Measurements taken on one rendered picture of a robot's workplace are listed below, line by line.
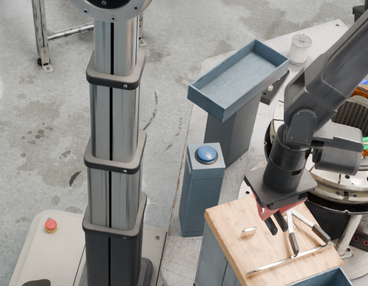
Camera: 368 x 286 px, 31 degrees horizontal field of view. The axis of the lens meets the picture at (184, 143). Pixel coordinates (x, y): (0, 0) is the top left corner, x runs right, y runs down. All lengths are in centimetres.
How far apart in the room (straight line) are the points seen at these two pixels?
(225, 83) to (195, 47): 171
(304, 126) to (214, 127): 72
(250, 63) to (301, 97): 73
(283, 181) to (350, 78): 21
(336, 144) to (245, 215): 35
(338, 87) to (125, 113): 60
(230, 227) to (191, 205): 23
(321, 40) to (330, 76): 126
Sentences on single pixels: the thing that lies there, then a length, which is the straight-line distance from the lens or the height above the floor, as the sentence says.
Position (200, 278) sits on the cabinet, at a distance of 143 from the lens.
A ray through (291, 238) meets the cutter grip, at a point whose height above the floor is 109.
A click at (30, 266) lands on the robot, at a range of 214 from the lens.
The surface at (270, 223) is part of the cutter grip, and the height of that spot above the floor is 119.
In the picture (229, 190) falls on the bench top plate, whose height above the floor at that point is 78.
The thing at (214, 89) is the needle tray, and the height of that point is 102.
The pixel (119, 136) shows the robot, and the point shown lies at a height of 101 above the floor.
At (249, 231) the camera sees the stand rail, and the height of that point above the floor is 108.
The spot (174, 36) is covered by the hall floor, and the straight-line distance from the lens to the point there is 331.
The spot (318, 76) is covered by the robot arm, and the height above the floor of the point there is 150.
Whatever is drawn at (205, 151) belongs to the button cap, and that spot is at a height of 104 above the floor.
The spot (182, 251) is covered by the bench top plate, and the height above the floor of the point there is 78.
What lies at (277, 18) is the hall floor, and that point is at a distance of 354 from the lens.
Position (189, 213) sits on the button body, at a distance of 148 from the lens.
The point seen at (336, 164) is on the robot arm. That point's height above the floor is 136.
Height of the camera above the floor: 207
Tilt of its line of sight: 48 degrees down
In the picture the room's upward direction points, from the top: 7 degrees clockwise
